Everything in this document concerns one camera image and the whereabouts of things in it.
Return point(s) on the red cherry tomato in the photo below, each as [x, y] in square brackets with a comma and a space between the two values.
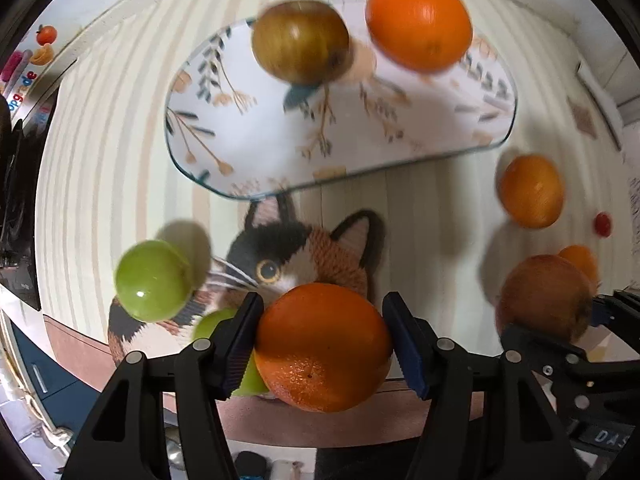
[602, 223]

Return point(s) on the small dark orange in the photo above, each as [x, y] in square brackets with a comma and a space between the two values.
[582, 258]

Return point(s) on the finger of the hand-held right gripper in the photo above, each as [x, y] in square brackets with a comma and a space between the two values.
[600, 310]
[530, 342]

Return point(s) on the red and green apple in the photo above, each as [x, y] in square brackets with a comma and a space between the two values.
[300, 42]

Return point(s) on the blue kitchen cabinet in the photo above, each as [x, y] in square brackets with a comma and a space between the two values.
[45, 370]

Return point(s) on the colourful wall stickers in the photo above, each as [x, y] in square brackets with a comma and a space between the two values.
[44, 42]

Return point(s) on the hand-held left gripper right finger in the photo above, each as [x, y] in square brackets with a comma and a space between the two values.
[407, 350]

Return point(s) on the textured orange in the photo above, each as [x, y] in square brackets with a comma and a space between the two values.
[322, 347]

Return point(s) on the smooth tangerine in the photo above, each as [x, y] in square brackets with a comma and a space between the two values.
[531, 190]

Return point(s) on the reddish brown apple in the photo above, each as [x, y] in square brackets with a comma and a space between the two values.
[545, 297]

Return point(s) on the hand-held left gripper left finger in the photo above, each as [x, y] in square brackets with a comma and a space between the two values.
[245, 345]

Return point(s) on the large orange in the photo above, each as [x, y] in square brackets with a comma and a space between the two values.
[417, 22]

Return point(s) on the floral oval plate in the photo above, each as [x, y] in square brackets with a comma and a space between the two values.
[250, 125]

